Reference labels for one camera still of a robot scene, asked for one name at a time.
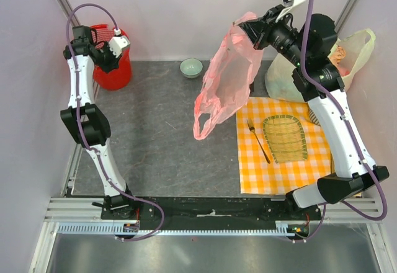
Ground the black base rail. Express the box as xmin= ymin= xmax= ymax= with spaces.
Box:
xmin=97 ymin=195 xmax=321 ymax=233

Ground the red mesh trash bin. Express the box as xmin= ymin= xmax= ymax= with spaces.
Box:
xmin=91 ymin=24 xmax=132 ymax=91

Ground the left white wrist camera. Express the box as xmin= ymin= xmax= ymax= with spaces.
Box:
xmin=109 ymin=29 xmax=130 ymax=58

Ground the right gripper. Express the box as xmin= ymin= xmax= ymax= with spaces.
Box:
xmin=241 ymin=4 xmax=310 ymax=67

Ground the yellow checkered cloth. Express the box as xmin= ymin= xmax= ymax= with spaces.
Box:
xmin=236 ymin=97 xmax=332 ymax=195

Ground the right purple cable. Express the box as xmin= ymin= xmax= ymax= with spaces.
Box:
xmin=287 ymin=0 xmax=387 ymax=243

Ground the grey ribbed cup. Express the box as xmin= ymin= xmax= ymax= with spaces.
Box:
xmin=308 ymin=109 xmax=321 ymax=126

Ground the woven bamboo tray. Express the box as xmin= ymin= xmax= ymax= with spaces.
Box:
xmin=262 ymin=115 xmax=308 ymax=163

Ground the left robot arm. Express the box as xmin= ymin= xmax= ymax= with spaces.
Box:
xmin=60 ymin=25 xmax=137 ymax=220

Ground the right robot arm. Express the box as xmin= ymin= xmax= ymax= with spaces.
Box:
xmin=239 ymin=5 xmax=390 ymax=220

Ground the gold fork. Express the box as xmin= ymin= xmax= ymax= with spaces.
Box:
xmin=246 ymin=118 xmax=270 ymax=164

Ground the purple cable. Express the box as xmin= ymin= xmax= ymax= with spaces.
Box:
xmin=287 ymin=0 xmax=387 ymax=243
xmin=66 ymin=3 xmax=166 ymax=243

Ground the square green glazed plate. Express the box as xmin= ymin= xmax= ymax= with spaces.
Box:
xmin=249 ymin=82 xmax=254 ymax=93

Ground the pink plastic trash bag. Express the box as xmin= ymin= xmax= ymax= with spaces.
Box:
xmin=193 ymin=12 xmax=264 ymax=140

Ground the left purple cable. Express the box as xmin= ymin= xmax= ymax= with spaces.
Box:
xmin=66 ymin=3 xmax=166 ymax=243

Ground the large yellowish plastic bag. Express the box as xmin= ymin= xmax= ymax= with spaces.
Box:
xmin=264 ymin=29 xmax=376 ymax=102

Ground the small celadon bowl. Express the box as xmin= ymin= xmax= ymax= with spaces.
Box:
xmin=179 ymin=58 xmax=203 ymax=79

